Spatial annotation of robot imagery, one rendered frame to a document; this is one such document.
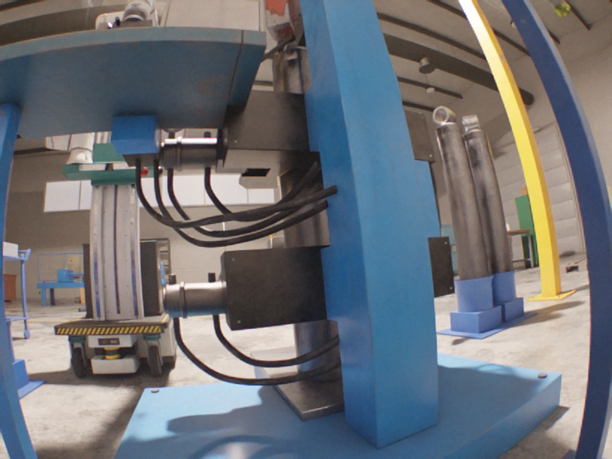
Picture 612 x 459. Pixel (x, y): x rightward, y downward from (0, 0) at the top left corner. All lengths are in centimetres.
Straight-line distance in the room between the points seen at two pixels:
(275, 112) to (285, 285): 49
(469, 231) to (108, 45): 210
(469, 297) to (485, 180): 89
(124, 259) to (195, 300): 128
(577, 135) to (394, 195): 41
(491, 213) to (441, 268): 142
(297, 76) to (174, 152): 59
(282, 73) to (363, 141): 72
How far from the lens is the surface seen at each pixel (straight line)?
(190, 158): 102
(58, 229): 1583
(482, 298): 220
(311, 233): 107
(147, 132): 94
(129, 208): 216
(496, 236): 244
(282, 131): 91
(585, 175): 64
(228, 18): 77
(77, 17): 728
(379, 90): 82
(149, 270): 224
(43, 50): 80
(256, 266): 79
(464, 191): 223
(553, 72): 71
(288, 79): 132
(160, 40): 71
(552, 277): 327
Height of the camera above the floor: 53
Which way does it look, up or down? 8 degrees up
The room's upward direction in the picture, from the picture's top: 5 degrees counter-clockwise
